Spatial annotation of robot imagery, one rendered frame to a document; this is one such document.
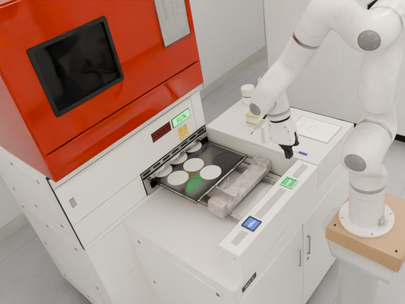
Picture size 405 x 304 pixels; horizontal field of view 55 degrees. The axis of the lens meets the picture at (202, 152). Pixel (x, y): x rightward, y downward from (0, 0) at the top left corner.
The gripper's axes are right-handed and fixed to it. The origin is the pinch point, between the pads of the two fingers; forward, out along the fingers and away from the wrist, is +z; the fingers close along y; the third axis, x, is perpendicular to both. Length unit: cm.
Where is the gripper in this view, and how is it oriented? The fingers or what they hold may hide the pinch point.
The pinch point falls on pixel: (288, 152)
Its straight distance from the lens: 150.9
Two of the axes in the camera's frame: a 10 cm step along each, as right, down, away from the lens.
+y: 6.9, 1.3, -7.1
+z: 3.1, 8.4, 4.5
